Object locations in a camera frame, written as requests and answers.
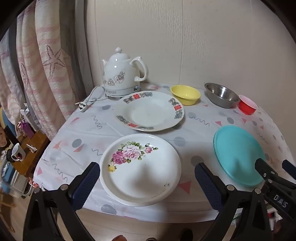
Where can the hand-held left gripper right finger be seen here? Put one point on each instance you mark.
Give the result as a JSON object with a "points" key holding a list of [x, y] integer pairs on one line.
{"points": [[208, 185]]}

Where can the yellow plastic bowl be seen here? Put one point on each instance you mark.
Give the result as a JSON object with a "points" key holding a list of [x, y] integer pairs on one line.
{"points": [[185, 92]]}

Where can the wooden side table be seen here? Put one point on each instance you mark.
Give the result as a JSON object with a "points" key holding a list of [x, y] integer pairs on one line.
{"points": [[34, 143]]}

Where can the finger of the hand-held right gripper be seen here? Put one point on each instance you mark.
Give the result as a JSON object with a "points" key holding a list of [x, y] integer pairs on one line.
{"points": [[266, 170], [290, 169]]}

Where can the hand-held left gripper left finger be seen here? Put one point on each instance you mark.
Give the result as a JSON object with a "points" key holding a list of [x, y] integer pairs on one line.
{"points": [[86, 183]]}

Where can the white plate red blue rim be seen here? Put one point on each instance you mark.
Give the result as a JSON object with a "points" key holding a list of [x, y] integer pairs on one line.
{"points": [[148, 113]]}

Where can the stainless steel bowl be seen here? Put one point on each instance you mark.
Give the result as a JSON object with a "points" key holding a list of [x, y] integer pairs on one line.
{"points": [[222, 96]]}

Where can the red plastic cup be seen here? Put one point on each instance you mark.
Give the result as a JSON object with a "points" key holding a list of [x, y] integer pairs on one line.
{"points": [[247, 109]]}

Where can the white floral ceramic kettle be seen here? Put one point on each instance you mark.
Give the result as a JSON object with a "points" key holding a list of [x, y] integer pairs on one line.
{"points": [[118, 69]]}

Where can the white mug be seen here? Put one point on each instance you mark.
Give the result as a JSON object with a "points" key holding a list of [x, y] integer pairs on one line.
{"points": [[16, 150]]}

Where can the white rose print plate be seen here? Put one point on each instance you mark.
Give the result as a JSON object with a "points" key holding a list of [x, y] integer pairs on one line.
{"points": [[143, 176]]}

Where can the white patterned tablecloth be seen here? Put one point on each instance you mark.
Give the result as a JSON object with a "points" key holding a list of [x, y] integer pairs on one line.
{"points": [[81, 129]]}

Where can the pink striped starfish curtain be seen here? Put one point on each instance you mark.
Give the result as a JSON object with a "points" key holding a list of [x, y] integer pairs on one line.
{"points": [[46, 69]]}

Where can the purple box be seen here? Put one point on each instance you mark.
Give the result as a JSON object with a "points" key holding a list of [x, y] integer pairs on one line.
{"points": [[25, 128]]}

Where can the teal plastic plate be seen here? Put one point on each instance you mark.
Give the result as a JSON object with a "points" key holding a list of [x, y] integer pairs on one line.
{"points": [[235, 150]]}

